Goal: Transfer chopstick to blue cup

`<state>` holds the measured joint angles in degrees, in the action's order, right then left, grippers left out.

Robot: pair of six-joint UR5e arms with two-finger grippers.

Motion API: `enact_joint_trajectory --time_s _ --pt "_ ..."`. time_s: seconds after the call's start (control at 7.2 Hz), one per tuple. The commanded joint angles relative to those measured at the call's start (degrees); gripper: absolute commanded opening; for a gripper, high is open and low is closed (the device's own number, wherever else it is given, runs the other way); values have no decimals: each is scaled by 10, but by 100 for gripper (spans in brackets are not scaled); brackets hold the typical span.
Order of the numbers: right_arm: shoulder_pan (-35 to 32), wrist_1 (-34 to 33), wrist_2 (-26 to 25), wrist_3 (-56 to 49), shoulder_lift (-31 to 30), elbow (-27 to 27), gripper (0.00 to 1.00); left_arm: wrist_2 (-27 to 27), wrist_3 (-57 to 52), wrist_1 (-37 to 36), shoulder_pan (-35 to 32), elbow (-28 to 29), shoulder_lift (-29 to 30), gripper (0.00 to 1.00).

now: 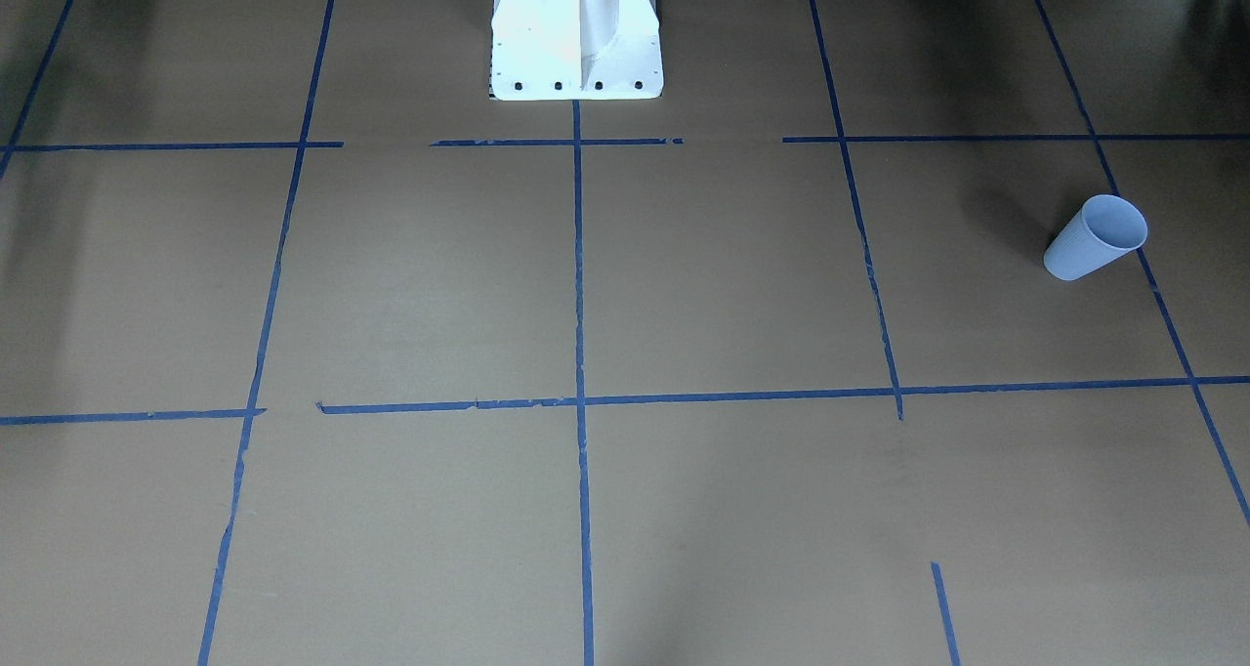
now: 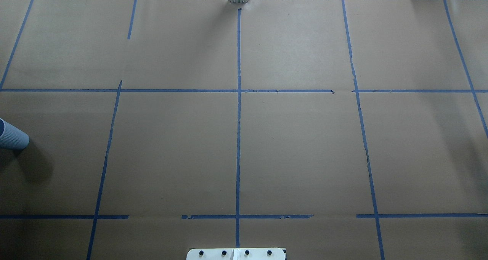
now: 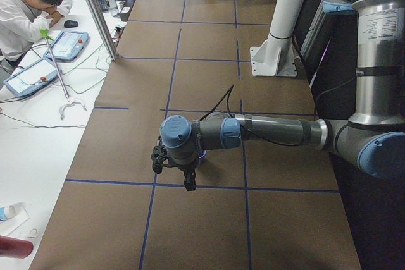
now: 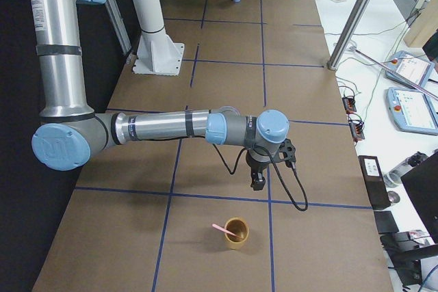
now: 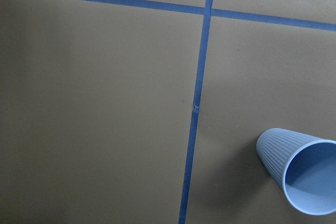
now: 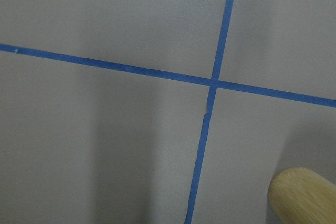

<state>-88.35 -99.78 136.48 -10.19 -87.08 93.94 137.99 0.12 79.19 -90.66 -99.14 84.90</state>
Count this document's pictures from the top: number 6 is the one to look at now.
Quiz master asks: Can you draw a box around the bamboo wooden cup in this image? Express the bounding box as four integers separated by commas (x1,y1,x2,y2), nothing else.
268,167,335,223

